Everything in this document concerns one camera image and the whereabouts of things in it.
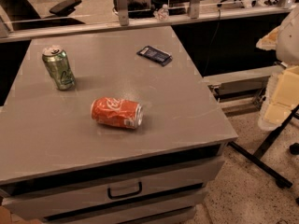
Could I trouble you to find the grey drawer cabinet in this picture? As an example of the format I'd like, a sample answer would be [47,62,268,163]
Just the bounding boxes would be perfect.
[0,27,236,224]

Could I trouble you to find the red coke can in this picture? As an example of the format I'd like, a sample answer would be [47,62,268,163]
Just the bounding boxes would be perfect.
[91,97,143,129]

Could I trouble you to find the grey low bench rail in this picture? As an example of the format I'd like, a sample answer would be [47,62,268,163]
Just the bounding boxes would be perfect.
[204,65,283,95]

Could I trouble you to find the green soda can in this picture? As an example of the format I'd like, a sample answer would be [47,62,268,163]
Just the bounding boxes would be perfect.
[42,45,76,91]

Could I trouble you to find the black metal stand legs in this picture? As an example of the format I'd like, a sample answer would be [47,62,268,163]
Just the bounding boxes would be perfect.
[228,105,299,189]

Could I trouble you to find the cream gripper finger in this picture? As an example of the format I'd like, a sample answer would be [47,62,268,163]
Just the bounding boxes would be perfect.
[258,65,299,131]
[256,27,278,50]

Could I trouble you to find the metal railing post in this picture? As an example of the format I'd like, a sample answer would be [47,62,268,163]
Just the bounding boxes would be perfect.
[188,0,201,19]
[116,0,129,26]

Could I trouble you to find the black office chair left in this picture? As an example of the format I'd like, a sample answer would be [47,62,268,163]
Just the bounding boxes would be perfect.
[0,0,83,31]

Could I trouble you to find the black drawer handle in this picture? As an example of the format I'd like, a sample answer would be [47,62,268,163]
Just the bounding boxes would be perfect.
[107,181,143,200]

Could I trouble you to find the clear plastic bottle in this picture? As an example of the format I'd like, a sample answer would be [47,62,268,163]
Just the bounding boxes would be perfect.
[154,4,169,21]

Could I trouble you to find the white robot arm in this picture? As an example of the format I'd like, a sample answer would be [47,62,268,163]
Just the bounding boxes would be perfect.
[256,7,299,131]

